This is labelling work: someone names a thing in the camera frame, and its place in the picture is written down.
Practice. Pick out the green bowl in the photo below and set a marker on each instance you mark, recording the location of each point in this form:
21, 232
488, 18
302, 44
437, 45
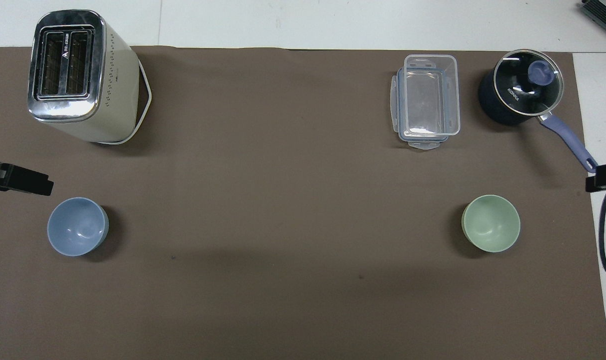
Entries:
491, 224

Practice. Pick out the blue bowl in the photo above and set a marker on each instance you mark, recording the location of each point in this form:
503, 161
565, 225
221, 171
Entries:
75, 227

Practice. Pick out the clear container lid blue seal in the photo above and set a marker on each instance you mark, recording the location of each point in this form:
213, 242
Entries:
424, 144

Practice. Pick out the clear plastic food container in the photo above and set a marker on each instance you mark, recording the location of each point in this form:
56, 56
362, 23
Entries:
430, 100

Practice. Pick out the cream and chrome toaster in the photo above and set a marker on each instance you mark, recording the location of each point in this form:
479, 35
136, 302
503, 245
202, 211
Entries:
110, 95

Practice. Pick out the glass pot lid purple knob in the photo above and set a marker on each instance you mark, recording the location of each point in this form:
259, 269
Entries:
520, 85

